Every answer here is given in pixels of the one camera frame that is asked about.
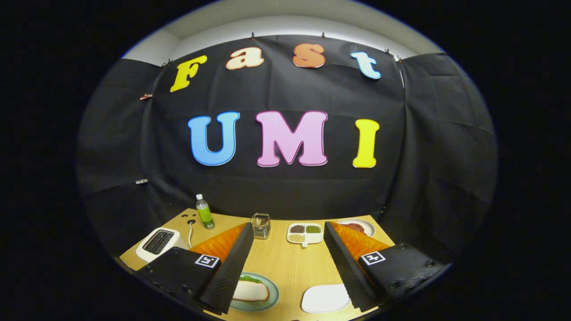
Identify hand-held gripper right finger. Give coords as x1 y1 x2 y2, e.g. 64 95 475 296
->
323 221 449 313

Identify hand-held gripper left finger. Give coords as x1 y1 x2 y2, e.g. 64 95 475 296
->
136 222 255 315

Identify toasted bread slice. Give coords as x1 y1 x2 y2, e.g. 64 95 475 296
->
233 280 270 302

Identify white flat plate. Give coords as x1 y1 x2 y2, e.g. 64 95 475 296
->
301 284 352 314

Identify round white meat plate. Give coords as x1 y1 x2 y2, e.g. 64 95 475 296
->
337 218 376 238

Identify light green round plate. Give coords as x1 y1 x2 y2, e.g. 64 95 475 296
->
229 272 280 312

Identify white divided bean dish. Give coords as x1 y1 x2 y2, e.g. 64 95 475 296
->
286 222 323 248

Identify green label water bottle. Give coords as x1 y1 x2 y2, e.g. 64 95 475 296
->
195 194 215 230

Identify white toaster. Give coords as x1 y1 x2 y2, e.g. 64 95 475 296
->
136 227 190 263

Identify black backdrop cloth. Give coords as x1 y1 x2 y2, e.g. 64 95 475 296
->
76 33 498 268

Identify metal wire utensil holder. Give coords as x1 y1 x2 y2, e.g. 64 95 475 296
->
250 213 271 240

